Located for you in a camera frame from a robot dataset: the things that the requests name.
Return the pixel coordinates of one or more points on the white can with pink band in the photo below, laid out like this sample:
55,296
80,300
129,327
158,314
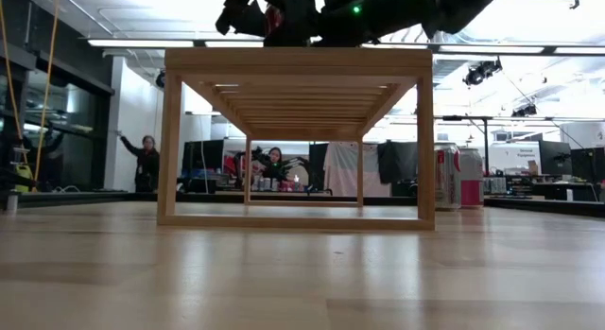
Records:
472,193

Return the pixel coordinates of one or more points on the wooden slatted shelf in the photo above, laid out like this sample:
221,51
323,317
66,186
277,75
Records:
298,60

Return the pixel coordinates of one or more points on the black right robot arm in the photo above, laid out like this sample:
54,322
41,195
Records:
449,8

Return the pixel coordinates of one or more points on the red can with black label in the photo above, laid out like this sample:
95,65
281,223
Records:
274,18

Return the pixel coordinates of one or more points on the dark hanging cloth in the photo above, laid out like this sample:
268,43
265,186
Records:
399,162

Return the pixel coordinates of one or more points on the black panel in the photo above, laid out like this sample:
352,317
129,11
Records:
317,164

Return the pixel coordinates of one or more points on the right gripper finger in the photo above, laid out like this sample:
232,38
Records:
300,18

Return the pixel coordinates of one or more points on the yellow-green container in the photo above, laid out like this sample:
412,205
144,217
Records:
23,171

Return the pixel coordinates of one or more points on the white sign board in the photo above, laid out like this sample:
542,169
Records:
517,152

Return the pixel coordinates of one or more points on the black T-shaped stand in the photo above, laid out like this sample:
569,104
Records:
485,131

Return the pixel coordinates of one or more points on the white hanging cloth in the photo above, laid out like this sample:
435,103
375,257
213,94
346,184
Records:
340,171

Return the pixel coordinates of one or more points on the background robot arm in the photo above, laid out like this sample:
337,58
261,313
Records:
298,162

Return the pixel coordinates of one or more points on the black monitor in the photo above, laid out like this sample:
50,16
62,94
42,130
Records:
588,162
208,155
555,155

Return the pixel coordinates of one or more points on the red box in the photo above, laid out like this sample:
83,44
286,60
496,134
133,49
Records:
232,163

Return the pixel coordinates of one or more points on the black track spotlight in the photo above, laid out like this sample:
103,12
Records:
524,110
162,79
477,74

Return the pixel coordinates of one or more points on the small white cylinder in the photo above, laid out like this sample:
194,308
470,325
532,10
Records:
12,202

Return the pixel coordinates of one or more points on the person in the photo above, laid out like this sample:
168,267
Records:
147,169
275,165

